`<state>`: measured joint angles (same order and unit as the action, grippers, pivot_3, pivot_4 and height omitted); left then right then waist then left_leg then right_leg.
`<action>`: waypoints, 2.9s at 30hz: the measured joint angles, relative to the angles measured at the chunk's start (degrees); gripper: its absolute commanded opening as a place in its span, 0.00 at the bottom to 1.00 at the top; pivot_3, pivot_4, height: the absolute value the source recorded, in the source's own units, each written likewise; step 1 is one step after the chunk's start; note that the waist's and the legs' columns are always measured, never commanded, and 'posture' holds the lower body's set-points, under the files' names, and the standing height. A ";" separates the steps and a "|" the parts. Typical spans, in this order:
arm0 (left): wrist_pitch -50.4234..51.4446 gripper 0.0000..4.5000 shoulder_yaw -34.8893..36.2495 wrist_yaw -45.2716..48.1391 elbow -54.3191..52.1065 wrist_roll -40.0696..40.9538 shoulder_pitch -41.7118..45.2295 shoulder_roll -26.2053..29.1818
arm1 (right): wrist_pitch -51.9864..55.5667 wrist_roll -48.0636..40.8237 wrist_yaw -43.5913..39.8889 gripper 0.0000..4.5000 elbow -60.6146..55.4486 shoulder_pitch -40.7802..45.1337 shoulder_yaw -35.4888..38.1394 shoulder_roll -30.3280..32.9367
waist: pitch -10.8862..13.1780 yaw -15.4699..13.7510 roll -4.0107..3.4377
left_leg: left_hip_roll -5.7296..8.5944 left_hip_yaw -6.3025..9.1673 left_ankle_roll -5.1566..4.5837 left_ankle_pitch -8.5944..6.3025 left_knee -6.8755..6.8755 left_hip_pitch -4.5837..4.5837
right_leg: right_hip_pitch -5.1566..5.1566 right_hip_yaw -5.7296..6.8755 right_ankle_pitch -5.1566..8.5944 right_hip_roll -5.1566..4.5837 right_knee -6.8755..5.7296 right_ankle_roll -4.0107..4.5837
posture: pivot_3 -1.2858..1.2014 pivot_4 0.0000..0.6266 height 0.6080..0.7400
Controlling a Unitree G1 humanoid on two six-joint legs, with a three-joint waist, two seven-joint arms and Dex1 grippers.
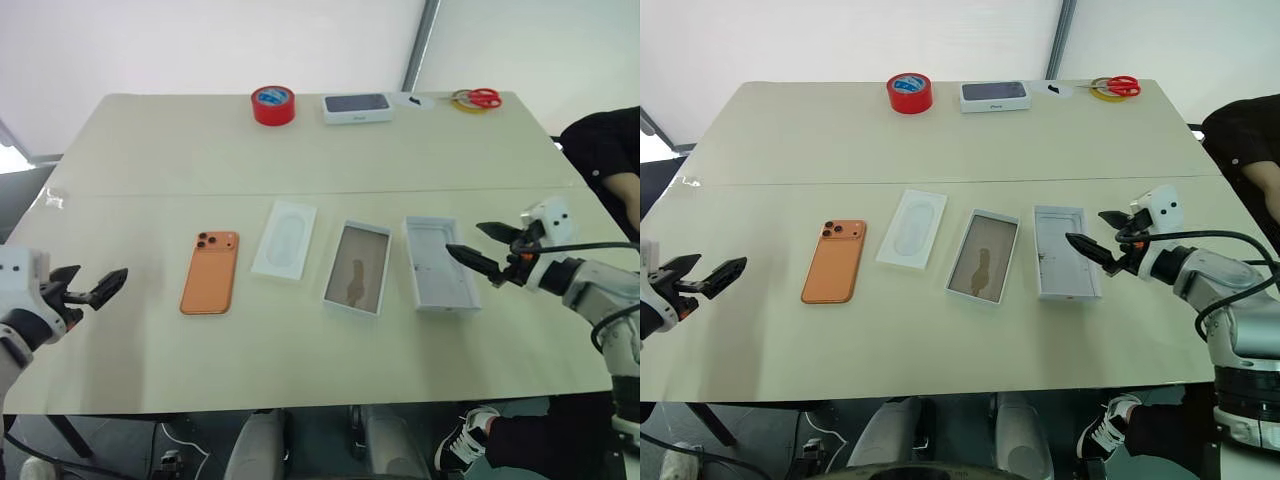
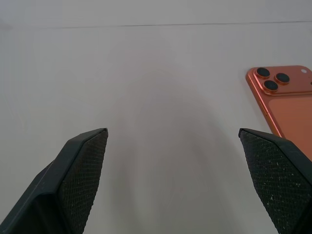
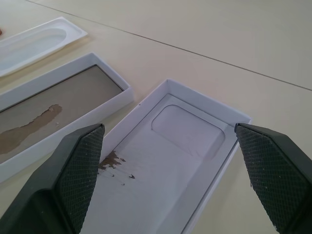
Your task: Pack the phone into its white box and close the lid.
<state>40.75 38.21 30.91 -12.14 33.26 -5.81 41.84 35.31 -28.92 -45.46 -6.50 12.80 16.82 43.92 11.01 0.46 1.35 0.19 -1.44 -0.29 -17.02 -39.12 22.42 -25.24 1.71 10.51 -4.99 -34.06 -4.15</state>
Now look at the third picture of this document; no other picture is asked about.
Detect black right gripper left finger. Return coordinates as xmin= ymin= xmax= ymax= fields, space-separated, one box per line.
xmin=0 ymin=123 xmax=106 ymax=234

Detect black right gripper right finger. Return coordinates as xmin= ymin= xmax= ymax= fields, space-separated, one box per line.
xmin=234 ymin=122 xmax=312 ymax=234

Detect orange phone box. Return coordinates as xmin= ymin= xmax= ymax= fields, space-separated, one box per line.
xmin=81 ymin=78 xmax=252 ymax=234

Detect white plastic insert tray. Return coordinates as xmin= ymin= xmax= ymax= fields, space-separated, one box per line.
xmin=0 ymin=16 xmax=88 ymax=78

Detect white box lid grey inside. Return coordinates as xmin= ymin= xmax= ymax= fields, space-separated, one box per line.
xmin=0 ymin=52 xmax=134 ymax=183

